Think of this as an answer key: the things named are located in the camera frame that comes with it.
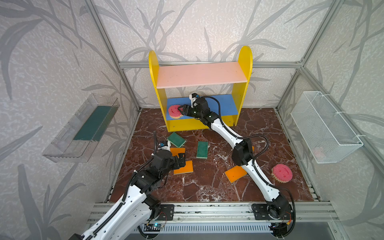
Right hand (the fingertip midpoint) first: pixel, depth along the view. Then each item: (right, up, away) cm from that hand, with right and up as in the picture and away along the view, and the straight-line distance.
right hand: (181, 104), depth 95 cm
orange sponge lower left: (+5, -40, -7) cm, 40 cm away
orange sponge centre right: (+33, -42, -9) cm, 54 cm away
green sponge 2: (+13, -30, 0) cm, 33 cm away
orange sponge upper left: (-4, -31, +1) cm, 31 cm away
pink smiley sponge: (-5, -6, 0) cm, 7 cm away
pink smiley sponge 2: (+59, -41, -11) cm, 73 cm away
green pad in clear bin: (-34, -12, -30) cm, 47 cm away
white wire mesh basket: (+66, -17, -33) cm, 76 cm away
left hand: (+3, -27, -18) cm, 32 cm away
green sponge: (-4, -24, +4) cm, 25 cm away
